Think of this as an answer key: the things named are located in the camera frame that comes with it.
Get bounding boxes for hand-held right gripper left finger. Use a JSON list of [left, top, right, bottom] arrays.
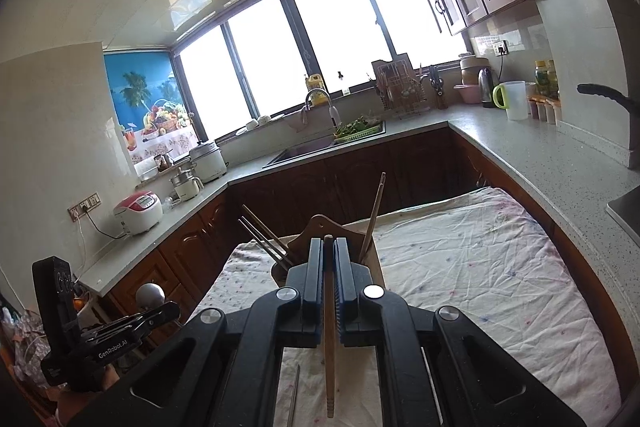
[[67, 238, 325, 427]]

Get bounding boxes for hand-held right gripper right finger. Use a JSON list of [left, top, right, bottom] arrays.
[[334, 238, 586, 427]]

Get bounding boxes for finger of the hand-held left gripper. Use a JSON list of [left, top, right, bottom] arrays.
[[79, 310, 167, 340], [120, 303, 182, 346]]

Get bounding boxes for metal spoon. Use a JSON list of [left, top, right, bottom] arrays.
[[137, 283, 166, 308]]

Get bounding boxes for wooden utensil holder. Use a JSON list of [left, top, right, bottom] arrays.
[[270, 214, 387, 290]]

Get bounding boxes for clear plastic bag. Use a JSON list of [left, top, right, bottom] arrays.
[[0, 297, 52, 389]]

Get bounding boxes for dark brown chopstick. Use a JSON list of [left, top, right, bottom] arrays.
[[241, 205, 291, 255]]

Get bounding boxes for red and white rice cooker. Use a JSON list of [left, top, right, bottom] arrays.
[[113, 190, 164, 236]]

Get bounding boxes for white dotted tablecloth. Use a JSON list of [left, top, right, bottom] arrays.
[[187, 186, 623, 427]]

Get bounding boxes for small white cooking pot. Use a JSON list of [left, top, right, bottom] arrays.
[[169, 172, 205, 202]]

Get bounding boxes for stainless steel sink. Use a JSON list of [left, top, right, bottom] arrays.
[[262, 134, 388, 169]]

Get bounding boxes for green basket of vegetables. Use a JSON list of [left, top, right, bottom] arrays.
[[332, 119, 385, 144]]

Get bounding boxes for white electric pot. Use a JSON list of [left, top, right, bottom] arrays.
[[189, 139, 230, 183]]

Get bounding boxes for chrome kitchen faucet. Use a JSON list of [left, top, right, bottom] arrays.
[[303, 88, 341, 131]]

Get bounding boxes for knife block with knives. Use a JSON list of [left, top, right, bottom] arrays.
[[428, 64, 450, 110]]

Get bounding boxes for pink bowl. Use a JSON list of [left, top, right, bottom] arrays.
[[453, 84, 482, 104]]

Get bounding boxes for steel electric kettle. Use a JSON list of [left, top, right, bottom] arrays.
[[477, 67, 501, 108]]

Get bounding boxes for kitchen window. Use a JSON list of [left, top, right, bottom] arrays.
[[170, 0, 469, 140]]

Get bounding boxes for beige lidded jar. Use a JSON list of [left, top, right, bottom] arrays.
[[459, 54, 491, 86]]

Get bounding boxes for white spice jar rack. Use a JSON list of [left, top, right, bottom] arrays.
[[527, 96, 564, 126]]

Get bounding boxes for grey metal basin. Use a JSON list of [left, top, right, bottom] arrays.
[[606, 187, 640, 234]]

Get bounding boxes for black curved faucet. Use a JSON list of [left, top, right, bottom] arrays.
[[576, 83, 640, 168]]

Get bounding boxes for power cable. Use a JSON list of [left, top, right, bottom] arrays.
[[79, 211, 127, 241]]

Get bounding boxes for wall socket strip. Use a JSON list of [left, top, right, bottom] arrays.
[[67, 192, 102, 222]]

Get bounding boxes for wire dish rack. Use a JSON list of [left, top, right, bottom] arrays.
[[372, 61, 431, 116]]

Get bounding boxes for tropical fruit wall poster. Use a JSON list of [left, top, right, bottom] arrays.
[[103, 52, 199, 166]]

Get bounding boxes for white pitcher with green handle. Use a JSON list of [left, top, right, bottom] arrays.
[[492, 80, 529, 122]]

